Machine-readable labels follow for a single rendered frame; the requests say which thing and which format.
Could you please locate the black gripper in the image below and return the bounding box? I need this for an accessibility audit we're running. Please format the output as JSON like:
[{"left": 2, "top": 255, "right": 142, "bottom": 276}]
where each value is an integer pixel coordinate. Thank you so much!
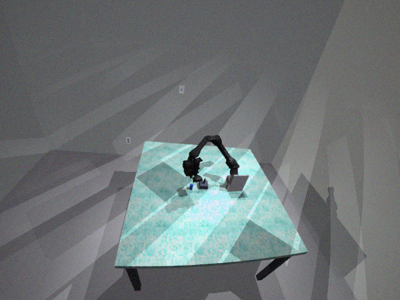
[{"left": 190, "top": 167, "right": 203, "bottom": 183}]

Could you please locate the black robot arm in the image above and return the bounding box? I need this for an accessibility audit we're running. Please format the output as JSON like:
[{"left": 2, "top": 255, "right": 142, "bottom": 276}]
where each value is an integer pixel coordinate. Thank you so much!
[{"left": 182, "top": 135, "right": 239, "bottom": 176}]

